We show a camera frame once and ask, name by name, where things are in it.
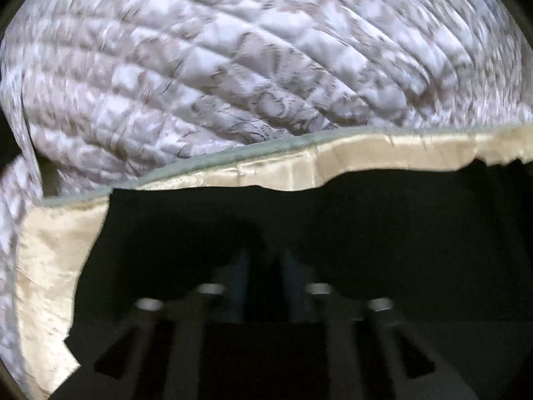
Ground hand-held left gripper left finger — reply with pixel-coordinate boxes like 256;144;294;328
50;250;251;400

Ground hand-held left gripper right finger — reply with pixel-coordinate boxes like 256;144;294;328
282;251;479;400

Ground black pants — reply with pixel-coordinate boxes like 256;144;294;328
67;160;533;400

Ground gold satin cloth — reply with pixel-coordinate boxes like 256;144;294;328
14;125;533;400

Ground floral quilted blanket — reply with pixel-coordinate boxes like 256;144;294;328
0;0;533;392

